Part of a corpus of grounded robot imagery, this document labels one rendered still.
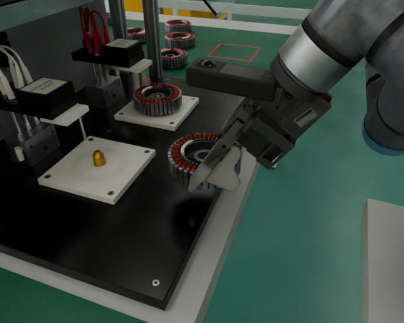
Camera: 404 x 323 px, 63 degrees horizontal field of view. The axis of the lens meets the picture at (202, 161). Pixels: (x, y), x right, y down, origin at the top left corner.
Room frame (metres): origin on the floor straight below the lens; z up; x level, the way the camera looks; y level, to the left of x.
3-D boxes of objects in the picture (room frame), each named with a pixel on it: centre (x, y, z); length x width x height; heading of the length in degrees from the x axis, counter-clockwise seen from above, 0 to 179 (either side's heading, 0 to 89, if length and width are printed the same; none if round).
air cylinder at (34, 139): (0.53, 0.32, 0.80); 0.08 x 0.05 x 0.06; 160
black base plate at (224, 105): (0.60, 0.16, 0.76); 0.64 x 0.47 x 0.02; 160
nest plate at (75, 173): (0.48, 0.19, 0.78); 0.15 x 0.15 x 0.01; 70
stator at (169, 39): (1.28, 0.08, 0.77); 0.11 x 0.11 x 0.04
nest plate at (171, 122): (0.71, 0.10, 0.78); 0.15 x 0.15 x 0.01; 70
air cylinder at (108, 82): (0.76, 0.24, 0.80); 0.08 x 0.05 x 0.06; 160
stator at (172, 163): (0.42, 0.00, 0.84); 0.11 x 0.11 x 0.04
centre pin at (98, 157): (0.48, 0.19, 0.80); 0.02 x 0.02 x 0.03
